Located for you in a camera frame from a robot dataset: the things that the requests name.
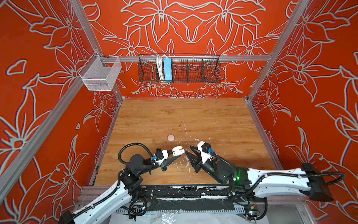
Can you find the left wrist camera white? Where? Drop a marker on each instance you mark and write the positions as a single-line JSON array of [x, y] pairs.
[[159, 156]]

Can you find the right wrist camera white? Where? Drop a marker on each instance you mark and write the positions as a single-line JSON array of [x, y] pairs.
[[206, 151]]

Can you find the small circuit board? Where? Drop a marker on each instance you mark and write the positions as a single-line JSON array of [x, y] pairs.
[[251, 213]]

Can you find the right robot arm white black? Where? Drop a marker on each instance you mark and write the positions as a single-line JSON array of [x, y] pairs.
[[306, 181]]

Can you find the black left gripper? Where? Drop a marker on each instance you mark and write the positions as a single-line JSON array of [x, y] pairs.
[[168, 163]]

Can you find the grey slotted cable duct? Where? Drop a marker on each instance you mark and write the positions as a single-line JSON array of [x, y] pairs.
[[237, 210]]

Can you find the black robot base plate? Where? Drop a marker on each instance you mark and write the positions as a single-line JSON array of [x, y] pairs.
[[188, 197]]

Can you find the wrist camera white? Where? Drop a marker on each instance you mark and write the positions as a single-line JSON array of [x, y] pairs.
[[159, 156], [206, 151]]

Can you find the black wire wall basket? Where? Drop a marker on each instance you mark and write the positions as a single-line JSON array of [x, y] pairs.
[[186, 69]]

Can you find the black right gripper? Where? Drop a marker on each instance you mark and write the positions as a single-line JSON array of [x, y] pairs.
[[199, 164]]

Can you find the light blue box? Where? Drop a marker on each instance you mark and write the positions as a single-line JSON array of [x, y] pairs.
[[167, 62]]

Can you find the white wire mesh basket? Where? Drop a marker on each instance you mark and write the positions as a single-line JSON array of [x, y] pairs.
[[100, 73]]

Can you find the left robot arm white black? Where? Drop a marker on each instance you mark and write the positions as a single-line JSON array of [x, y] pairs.
[[126, 192]]

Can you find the white earbud charging case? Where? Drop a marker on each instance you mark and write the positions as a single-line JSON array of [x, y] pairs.
[[178, 151]]

